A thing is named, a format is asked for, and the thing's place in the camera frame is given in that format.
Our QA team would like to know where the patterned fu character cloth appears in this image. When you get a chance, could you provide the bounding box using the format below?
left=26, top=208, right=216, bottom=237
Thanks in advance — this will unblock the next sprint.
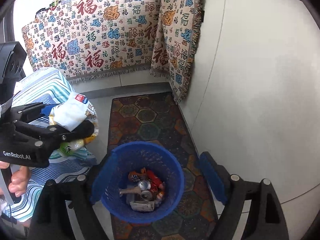
left=22, top=0, right=202, bottom=102

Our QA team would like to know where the hexagon pattern floor mat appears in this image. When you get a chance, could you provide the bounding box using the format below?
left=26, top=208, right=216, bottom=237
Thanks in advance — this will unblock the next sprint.
left=102, top=92, right=217, bottom=239

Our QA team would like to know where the round table striped cloth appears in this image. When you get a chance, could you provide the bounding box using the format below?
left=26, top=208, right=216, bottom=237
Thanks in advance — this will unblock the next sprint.
left=4, top=67, right=98, bottom=223

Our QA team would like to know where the white yellow chip bag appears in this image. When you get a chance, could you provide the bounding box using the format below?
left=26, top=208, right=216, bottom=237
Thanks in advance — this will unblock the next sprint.
left=49, top=92, right=99, bottom=157

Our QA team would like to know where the person's left hand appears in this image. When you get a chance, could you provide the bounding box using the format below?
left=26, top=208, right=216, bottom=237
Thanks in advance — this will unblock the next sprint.
left=9, top=166, right=31, bottom=197

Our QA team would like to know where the blue plastic trash basket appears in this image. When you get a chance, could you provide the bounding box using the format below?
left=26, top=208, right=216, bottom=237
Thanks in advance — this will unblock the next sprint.
left=89, top=141, right=184, bottom=224

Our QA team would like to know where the condiment bottles rack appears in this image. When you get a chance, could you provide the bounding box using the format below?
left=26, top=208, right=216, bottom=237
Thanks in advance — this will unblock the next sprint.
left=36, top=0, right=61, bottom=14

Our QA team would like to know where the tan long biscuit wrapper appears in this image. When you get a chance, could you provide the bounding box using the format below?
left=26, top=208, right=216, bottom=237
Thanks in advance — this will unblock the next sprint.
left=119, top=186, right=142, bottom=196

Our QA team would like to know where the orange snack bag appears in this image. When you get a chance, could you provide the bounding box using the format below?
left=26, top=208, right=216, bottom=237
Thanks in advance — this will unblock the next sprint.
left=128, top=168, right=149, bottom=182

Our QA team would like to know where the red long snack wrapper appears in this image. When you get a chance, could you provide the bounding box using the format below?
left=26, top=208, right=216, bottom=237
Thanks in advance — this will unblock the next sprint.
left=146, top=170, right=165, bottom=196

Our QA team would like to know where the white lower cabinet counter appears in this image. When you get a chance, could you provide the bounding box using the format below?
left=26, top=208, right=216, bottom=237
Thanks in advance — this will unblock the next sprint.
left=180, top=0, right=319, bottom=239

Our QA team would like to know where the red drink can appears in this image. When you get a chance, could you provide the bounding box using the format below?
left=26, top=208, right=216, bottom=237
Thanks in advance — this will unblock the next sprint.
left=137, top=180, right=151, bottom=191

